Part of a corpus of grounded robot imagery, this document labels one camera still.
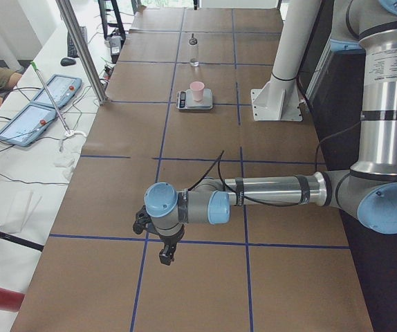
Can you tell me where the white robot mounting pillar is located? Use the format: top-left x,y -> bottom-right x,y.
251,0 -> 322,122

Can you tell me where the blue teach pendant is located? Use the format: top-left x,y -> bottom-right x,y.
31,74 -> 82,109
0,104 -> 57,147

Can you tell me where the lower blue teach pendant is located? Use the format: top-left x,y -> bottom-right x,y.
0,104 -> 57,147

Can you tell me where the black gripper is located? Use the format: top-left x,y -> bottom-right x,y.
158,228 -> 185,266

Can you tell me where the pink plastic cup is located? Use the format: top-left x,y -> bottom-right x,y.
190,81 -> 205,102

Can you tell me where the black computer mouse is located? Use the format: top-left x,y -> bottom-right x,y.
60,57 -> 76,66

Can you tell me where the clear glass sauce bottle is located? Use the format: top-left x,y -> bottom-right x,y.
188,33 -> 199,67

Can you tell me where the grey digital kitchen scale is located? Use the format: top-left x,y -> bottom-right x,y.
176,88 -> 213,111

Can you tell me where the black keyboard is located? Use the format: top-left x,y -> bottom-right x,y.
66,33 -> 78,58

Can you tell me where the upper blue teach pendant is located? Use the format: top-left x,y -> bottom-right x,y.
31,74 -> 82,109

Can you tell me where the metal rod green tip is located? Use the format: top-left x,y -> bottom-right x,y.
30,61 -> 74,138

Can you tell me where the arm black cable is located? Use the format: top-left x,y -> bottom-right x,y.
187,149 -> 310,208

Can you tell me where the aluminium frame post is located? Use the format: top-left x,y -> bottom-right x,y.
55,0 -> 107,105

